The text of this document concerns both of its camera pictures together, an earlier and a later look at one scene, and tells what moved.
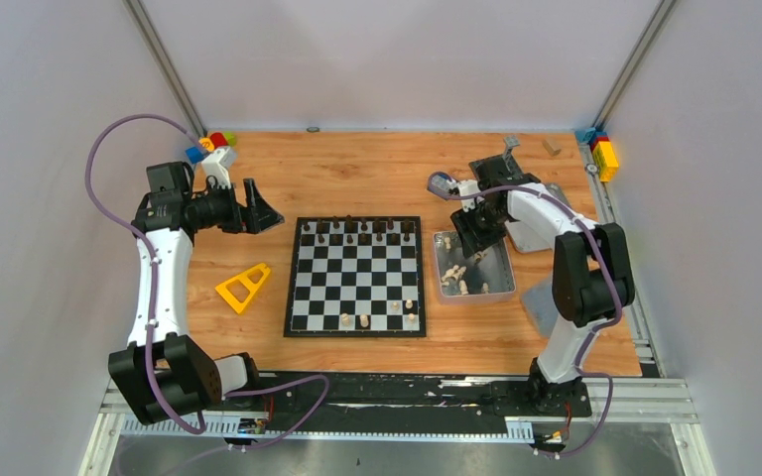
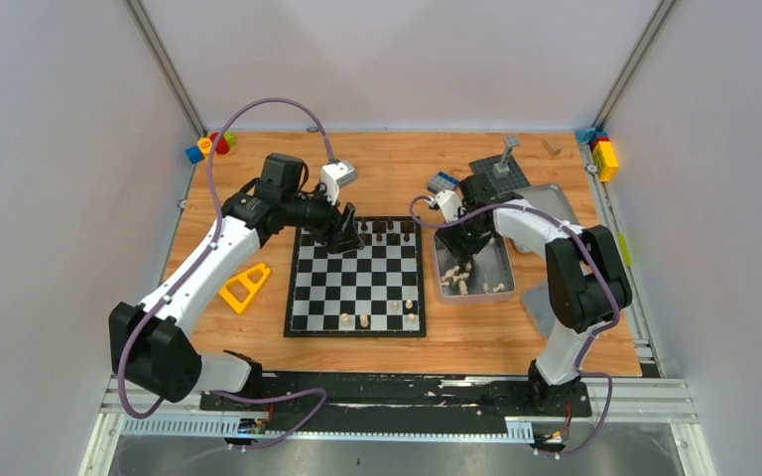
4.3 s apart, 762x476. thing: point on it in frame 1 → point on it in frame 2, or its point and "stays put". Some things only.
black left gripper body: [244, 209] → [342, 223]
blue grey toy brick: [443, 185] stays put
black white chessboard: [356, 277] stays put
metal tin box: [484, 277] stays put
